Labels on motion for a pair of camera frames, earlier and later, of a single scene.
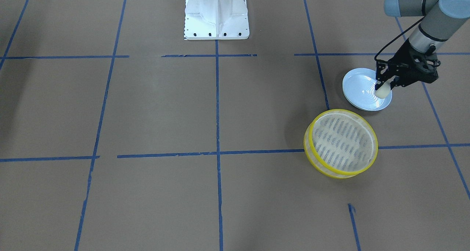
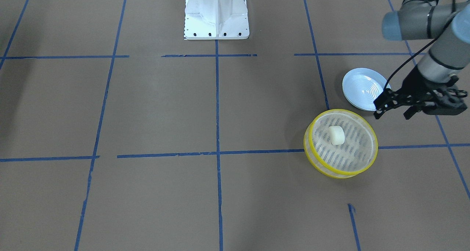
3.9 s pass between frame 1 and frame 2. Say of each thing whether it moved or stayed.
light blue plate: stayed
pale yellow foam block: moved
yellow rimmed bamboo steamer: stayed
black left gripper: moved
